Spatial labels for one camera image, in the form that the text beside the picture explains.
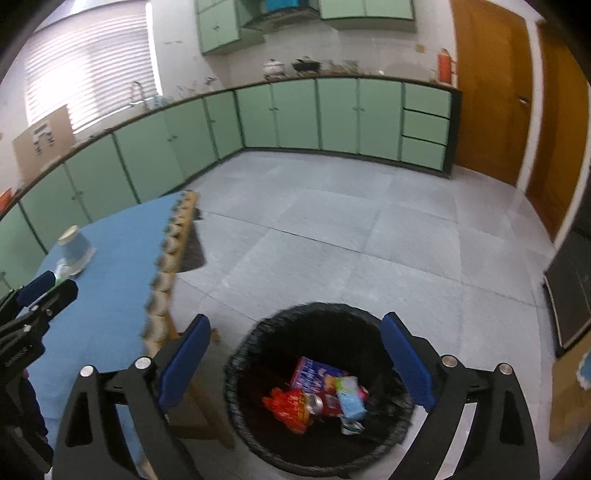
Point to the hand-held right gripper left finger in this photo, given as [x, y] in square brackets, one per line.
[184, 360]

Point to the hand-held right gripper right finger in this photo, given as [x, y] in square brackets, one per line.
[411, 360]

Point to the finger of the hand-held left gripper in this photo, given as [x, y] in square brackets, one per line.
[37, 287]
[57, 300]

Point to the light blue packet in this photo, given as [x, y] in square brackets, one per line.
[351, 397]

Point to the black mesh trash bin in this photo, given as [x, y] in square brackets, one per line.
[277, 332]

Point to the red soda can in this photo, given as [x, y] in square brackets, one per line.
[323, 401]

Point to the purple red snack packet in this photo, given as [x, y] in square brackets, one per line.
[311, 371]

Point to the blue paper cup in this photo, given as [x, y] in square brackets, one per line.
[76, 251]

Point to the table with blue cloth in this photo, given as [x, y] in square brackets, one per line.
[120, 258]

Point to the person's dark clothing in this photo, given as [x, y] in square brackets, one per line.
[23, 438]

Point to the dark grey floor mat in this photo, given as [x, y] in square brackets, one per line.
[191, 251]

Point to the orange snack packet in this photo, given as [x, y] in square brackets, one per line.
[286, 406]

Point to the cardboard box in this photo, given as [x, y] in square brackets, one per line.
[41, 147]

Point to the light wooden furniture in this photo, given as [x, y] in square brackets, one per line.
[565, 406]

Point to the black glass-door cabinet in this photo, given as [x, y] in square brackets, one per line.
[572, 295]

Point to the blue scalloped cloth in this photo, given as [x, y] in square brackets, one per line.
[586, 369]

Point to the metal sink faucet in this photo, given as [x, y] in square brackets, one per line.
[142, 97]

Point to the white window blinds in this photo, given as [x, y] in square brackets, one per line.
[92, 69]

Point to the green lower kitchen cabinets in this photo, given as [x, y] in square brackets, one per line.
[337, 115]

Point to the plain wooden door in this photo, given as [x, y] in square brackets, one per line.
[561, 138]

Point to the orange thermos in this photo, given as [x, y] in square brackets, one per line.
[444, 69]

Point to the white cooking pot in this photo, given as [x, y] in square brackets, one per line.
[273, 68]

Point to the black wok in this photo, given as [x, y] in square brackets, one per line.
[305, 66]

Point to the range hood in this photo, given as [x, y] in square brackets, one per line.
[277, 18]

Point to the blue box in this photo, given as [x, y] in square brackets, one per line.
[281, 4]

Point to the green corner wall cabinets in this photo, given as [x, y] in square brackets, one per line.
[217, 27]

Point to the green wide wall cabinets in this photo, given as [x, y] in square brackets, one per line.
[364, 7]

